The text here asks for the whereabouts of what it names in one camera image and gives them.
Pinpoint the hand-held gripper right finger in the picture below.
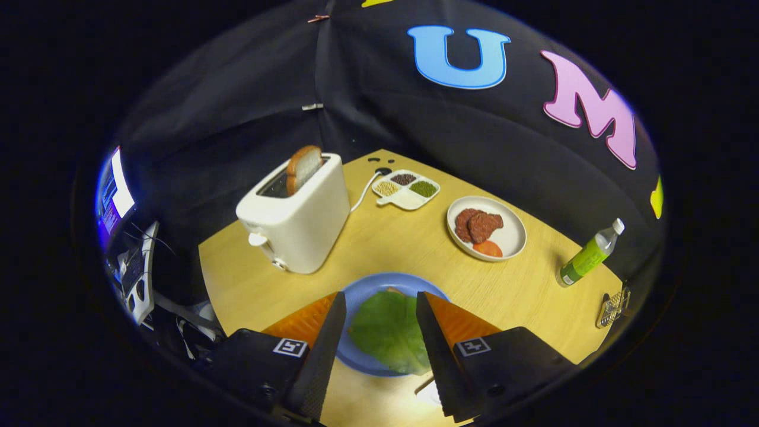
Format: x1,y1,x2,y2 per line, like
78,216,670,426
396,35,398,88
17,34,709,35
415,291,579,423

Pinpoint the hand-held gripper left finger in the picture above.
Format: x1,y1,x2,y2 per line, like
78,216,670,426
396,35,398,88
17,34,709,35
211,291,347,423

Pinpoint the green lettuce leaf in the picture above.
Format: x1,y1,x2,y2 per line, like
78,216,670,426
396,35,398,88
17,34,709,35
347,289,432,375

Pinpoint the white bread slice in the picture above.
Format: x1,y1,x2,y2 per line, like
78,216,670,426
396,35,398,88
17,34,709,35
286,145,324,196

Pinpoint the white square plate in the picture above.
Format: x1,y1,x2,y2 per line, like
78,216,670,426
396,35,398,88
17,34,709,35
415,377,444,407

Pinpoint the blue plate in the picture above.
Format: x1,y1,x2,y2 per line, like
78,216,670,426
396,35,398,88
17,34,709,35
335,272,451,377

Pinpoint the white toaster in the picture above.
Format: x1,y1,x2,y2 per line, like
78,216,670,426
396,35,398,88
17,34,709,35
235,152,352,275

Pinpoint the brown meat patty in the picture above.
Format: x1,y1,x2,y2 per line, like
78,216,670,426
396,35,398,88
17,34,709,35
455,208,482,243
467,212,505,244

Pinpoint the white plate with meat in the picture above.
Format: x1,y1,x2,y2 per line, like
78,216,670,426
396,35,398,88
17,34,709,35
446,196,527,262

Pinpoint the white divided seasoning tray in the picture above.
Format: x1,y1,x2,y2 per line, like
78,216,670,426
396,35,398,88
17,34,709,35
372,170,441,211

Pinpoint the green label plastic bottle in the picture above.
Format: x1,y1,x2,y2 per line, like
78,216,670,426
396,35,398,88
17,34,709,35
556,218,626,288

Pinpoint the white and black device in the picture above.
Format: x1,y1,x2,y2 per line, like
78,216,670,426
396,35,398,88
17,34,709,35
117,221,160,326

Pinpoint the computer monitor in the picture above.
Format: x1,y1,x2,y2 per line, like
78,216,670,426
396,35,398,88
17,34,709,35
95,146,136,238

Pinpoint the white toaster cable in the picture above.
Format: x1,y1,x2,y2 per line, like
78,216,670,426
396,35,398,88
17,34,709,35
350,171,383,213

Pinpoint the metal wire rack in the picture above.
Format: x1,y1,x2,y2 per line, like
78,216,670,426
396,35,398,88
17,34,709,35
596,288,632,329

